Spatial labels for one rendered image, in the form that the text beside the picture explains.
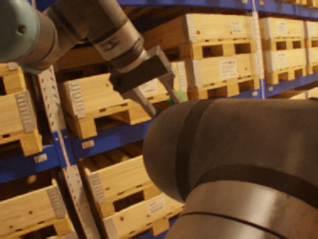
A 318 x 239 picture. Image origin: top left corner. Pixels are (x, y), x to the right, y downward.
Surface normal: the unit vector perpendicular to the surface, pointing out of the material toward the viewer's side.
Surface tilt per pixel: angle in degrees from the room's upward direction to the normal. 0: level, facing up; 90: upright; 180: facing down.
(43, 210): 90
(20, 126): 90
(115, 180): 90
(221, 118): 32
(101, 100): 90
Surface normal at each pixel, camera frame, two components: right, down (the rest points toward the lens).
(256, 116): -0.40, -0.80
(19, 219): 0.50, 0.13
